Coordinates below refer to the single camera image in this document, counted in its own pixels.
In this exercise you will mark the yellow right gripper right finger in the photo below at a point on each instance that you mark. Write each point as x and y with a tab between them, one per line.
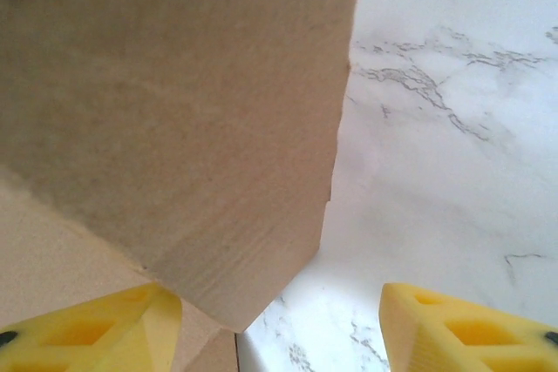
462	337

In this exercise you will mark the brown cardboard box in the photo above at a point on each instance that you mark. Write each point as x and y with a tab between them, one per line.
174	106

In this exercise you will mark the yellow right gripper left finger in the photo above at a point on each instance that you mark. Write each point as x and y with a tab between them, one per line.
100	337

